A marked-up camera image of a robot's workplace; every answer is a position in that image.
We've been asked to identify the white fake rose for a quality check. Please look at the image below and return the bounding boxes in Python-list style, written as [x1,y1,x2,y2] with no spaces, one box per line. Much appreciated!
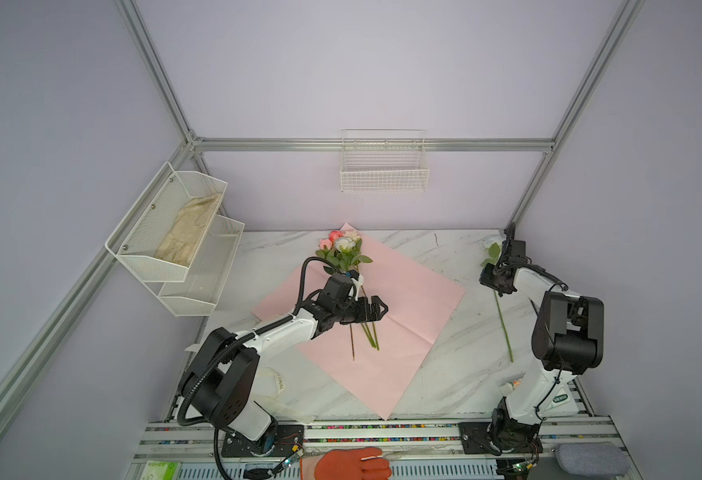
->
[481,236,514,363]

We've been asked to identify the light pink fake rose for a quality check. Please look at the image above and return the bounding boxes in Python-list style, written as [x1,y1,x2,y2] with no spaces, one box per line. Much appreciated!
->
[319,235,356,360]

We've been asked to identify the deep pink fake rose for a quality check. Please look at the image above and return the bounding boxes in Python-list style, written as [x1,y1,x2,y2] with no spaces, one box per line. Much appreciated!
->
[326,229,379,350]

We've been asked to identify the pink purple wrapping paper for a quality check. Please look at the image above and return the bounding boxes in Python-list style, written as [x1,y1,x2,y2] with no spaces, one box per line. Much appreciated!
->
[266,230,484,420]

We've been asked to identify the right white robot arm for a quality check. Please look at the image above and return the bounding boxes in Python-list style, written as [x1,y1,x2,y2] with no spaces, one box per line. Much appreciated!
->
[480,234,605,455]

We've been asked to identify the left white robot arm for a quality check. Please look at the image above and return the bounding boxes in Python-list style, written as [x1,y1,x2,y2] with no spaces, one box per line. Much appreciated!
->
[176,256,389,479]

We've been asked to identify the cream ribbon roll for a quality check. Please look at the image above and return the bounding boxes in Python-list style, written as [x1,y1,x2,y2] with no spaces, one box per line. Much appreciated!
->
[251,368,316,425]

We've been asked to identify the colourful tissue pack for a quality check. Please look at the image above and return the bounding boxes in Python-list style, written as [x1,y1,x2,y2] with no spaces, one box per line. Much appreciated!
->
[499,377,572,410]

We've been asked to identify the lower white mesh shelf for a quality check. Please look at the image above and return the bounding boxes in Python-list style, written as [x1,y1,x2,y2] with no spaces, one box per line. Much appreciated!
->
[158,215,245,317]

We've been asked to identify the white mesh shelf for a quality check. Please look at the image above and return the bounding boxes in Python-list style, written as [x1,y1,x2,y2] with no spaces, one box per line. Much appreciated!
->
[105,164,227,283]
[158,215,245,317]

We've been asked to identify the orange rubber glove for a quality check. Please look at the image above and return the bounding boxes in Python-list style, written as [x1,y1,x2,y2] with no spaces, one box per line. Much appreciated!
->
[300,447,392,480]

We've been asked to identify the beige cloth in shelf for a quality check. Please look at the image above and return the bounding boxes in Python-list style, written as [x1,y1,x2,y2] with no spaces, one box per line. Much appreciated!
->
[154,194,223,267]

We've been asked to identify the upper white mesh shelf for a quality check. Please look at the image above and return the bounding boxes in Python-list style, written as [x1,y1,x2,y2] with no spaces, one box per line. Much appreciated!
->
[105,164,227,283]

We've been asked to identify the grey cloth pad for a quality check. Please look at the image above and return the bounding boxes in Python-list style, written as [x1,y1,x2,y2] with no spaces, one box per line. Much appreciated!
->
[555,443,630,478]

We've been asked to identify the green white packet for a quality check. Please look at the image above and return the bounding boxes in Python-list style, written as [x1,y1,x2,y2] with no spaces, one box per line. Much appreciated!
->
[139,461,181,480]

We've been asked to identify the white wire wall basket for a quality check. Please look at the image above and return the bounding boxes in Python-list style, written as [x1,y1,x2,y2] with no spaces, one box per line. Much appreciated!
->
[340,129,430,194]

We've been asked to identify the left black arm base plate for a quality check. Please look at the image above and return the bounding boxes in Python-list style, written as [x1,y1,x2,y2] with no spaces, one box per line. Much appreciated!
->
[219,424,305,458]

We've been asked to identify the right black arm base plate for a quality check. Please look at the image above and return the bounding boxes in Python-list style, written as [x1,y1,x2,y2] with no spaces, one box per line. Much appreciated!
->
[458,421,542,456]

